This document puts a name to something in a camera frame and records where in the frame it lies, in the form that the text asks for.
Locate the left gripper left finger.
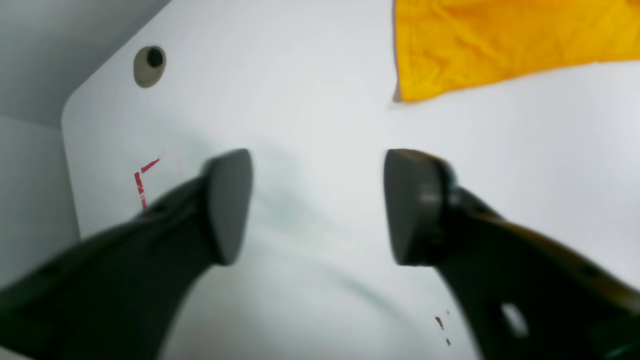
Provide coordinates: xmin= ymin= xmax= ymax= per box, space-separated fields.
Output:
xmin=0 ymin=149 xmax=253 ymax=360

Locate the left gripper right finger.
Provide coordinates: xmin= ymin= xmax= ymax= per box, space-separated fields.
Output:
xmin=383 ymin=149 xmax=640 ymax=360

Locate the orange t-shirt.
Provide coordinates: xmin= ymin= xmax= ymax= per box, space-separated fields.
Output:
xmin=394 ymin=0 xmax=640 ymax=103

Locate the right table cable grommet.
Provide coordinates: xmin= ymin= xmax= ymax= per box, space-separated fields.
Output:
xmin=132 ymin=45 xmax=167 ymax=89

